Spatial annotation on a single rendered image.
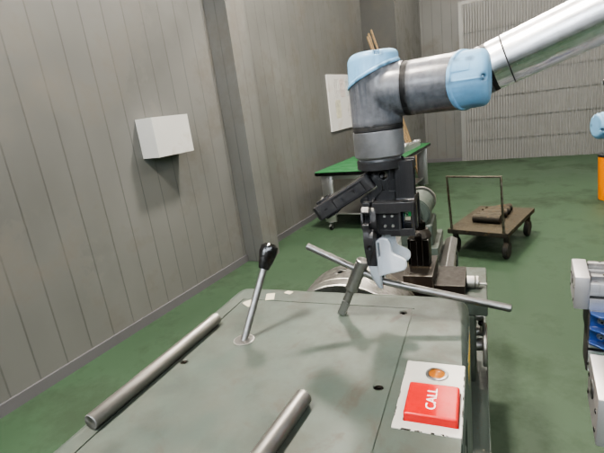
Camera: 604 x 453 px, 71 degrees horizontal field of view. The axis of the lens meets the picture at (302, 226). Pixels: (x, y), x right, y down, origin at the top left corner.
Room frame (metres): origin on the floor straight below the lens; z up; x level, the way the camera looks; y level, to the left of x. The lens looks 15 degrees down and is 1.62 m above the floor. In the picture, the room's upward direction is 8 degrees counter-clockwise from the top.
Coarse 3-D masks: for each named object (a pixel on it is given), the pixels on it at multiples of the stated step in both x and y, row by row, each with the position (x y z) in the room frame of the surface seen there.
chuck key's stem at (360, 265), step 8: (360, 264) 0.66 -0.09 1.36; (352, 272) 0.67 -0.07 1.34; (360, 272) 0.66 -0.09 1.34; (352, 280) 0.67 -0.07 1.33; (360, 280) 0.67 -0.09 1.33; (352, 288) 0.67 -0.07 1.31; (344, 296) 0.68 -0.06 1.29; (352, 296) 0.68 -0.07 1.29; (344, 304) 0.68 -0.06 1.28; (344, 312) 0.68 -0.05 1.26
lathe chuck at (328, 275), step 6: (330, 270) 0.99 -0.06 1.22; (336, 270) 0.97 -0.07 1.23; (348, 270) 0.94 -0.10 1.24; (324, 276) 0.96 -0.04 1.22; (330, 276) 0.94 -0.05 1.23; (336, 276) 0.92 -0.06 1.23; (342, 276) 0.91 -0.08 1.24; (348, 276) 0.91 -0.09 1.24; (318, 282) 0.93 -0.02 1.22; (372, 282) 0.88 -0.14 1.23; (384, 288) 0.87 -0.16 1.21; (390, 288) 0.88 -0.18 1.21; (396, 294) 0.87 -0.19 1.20; (402, 294) 0.88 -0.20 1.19; (408, 294) 0.90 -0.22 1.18
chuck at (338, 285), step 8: (328, 280) 0.91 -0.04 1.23; (336, 280) 0.89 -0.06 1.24; (344, 280) 0.88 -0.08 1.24; (312, 288) 0.92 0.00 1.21; (320, 288) 0.89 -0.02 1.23; (328, 288) 0.88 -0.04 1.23; (336, 288) 0.87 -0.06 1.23; (344, 288) 0.86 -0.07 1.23; (360, 288) 0.85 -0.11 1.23; (368, 288) 0.85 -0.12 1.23; (376, 288) 0.86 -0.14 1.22
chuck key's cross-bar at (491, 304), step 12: (312, 252) 0.70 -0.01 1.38; (324, 252) 0.69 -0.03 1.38; (348, 264) 0.68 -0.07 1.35; (396, 288) 0.65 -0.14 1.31; (408, 288) 0.64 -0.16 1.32; (420, 288) 0.63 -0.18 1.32; (456, 300) 0.61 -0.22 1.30; (468, 300) 0.60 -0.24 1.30; (480, 300) 0.59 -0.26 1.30; (492, 300) 0.59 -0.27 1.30
